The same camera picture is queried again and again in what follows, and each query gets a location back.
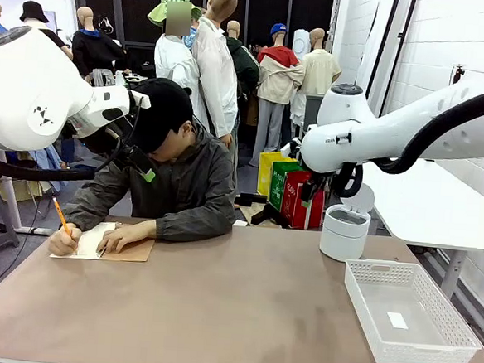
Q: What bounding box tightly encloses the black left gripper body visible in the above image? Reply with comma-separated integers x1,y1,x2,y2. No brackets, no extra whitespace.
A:
86,114,142,162

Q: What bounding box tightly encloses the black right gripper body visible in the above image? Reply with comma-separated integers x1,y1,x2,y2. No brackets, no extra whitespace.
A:
302,172,331,196

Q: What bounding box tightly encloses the spiral notebook brown cover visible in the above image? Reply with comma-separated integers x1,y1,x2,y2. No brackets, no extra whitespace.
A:
49,216,157,266

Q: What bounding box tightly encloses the yellow pencil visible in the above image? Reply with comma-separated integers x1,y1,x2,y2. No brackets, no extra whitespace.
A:
49,195,76,237

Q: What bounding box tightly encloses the person's right forearm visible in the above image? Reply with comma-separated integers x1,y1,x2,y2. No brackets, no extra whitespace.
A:
59,196,113,234

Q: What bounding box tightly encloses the person's left forearm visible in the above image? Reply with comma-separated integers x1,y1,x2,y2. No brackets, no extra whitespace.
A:
154,211,235,247

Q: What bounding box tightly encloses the person's left hand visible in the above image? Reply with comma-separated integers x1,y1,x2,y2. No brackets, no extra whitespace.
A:
94,215,157,260

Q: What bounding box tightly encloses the person's right hand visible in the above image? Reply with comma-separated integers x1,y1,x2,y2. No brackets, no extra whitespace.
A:
47,224,85,259

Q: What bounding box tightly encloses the red recycling bag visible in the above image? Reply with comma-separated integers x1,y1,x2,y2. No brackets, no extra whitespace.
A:
278,169,329,232

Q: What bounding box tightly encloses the green recycling bag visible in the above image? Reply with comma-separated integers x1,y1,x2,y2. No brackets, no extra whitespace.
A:
268,157,307,215

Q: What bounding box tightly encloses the black cross-shaped stand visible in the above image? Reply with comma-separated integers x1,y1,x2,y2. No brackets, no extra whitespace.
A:
234,191,292,230

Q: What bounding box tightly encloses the person's head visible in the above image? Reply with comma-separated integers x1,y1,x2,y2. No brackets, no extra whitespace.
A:
147,116,197,165

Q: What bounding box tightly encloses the yellow recycling bag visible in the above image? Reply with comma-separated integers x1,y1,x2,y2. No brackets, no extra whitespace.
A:
256,149,295,199

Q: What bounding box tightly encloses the white lidded trash bin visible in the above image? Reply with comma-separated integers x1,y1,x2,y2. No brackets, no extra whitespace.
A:
318,181,376,265

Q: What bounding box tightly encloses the black cap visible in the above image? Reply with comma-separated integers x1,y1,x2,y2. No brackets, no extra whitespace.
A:
129,76,196,157

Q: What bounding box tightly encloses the seated person in grey jacket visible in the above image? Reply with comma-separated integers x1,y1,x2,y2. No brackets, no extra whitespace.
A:
75,114,243,232

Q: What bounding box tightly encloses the blue cloth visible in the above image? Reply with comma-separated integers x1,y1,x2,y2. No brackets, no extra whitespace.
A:
29,143,71,195

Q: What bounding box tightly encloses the grey cabinet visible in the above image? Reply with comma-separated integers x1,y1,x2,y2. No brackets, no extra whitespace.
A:
302,93,326,134

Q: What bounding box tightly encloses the mannequin in black sweater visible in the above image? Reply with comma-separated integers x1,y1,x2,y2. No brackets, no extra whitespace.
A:
69,5,134,81

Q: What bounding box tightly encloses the mannequin green checkered hat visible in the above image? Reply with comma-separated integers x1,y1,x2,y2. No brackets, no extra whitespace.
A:
139,0,218,133

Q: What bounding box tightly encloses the beige cloth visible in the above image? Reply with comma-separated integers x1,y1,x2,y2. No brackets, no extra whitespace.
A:
0,150,48,206

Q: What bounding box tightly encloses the mannequin blue cap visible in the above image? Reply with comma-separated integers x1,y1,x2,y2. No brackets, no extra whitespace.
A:
249,21,308,171

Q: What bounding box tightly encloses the mannequin in cream shirt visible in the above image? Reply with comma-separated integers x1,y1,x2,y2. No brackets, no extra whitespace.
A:
300,27,346,98

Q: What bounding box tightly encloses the tall mannequin white coat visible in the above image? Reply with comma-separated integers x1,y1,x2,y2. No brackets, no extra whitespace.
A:
185,0,248,148

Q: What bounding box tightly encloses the large white table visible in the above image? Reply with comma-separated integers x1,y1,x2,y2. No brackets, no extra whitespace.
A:
352,154,484,303

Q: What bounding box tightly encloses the mannequin dark green jacket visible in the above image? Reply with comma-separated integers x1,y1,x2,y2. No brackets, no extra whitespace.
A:
220,19,264,128

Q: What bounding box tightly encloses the white oval appliance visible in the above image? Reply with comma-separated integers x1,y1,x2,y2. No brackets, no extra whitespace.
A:
291,28,314,65

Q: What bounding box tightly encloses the mannequin black bucket hat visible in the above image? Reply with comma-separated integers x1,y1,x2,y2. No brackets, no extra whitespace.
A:
17,0,77,61

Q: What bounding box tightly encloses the white label sticker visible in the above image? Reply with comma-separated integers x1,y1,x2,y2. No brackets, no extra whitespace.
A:
385,311,410,330

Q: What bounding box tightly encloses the white perforated plastic basket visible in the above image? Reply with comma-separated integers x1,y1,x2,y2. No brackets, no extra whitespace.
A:
338,257,484,363

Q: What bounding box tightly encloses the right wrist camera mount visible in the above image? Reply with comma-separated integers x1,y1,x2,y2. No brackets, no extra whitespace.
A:
279,137,307,160

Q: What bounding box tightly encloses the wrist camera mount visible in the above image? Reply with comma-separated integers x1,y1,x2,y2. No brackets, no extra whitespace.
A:
127,89,152,110
279,137,307,160

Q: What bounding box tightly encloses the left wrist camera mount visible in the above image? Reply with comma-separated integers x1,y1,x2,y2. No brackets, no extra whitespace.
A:
127,89,152,110

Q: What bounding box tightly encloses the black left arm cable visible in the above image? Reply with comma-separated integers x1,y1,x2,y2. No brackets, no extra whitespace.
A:
0,124,126,190

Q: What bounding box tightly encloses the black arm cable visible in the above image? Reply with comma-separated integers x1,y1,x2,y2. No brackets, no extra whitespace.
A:
0,124,126,190
332,71,484,208

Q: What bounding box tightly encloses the white desk frame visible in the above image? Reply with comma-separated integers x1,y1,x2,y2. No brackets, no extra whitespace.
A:
0,150,59,236

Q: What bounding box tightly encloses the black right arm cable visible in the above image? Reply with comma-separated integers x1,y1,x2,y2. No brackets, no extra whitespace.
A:
332,71,484,208

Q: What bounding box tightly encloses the small black wall fixture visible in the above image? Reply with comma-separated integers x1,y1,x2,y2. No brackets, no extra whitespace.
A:
450,62,484,88

